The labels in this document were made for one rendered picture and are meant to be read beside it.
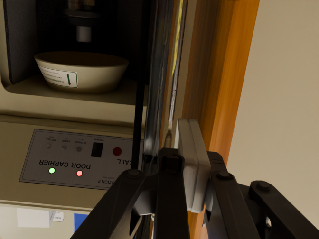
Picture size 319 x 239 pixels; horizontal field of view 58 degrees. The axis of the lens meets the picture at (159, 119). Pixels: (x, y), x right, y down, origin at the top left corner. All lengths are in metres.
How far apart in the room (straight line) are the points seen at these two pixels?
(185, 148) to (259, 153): 0.89
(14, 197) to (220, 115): 0.32
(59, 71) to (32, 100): 0.07
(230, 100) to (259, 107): 0.59
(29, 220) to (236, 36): 0.42
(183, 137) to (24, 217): 0.40
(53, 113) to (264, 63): 0.65
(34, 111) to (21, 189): 0.14
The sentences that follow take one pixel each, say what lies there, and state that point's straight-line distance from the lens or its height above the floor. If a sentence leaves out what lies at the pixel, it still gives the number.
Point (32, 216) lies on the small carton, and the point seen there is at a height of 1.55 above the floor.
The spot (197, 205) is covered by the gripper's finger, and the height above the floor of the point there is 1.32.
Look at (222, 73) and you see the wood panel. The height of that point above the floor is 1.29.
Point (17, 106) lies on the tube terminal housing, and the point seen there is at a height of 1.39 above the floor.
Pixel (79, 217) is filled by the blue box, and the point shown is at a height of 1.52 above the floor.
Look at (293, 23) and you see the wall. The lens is 0.97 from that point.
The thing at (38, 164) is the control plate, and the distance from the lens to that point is 0.48.
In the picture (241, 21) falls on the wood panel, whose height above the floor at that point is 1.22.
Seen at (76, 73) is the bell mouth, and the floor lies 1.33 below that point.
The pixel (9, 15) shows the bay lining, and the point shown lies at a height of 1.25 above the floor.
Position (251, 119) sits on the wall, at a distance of 0.99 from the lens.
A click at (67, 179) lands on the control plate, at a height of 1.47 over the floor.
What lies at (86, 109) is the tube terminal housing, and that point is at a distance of 0.50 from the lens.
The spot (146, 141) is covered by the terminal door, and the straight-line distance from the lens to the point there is 0.16.
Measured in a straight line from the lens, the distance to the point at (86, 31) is 0.57.
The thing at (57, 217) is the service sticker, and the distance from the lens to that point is 0.63.
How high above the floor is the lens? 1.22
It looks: 20 degrees up
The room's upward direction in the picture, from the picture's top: 174 degrees counter-clockwise
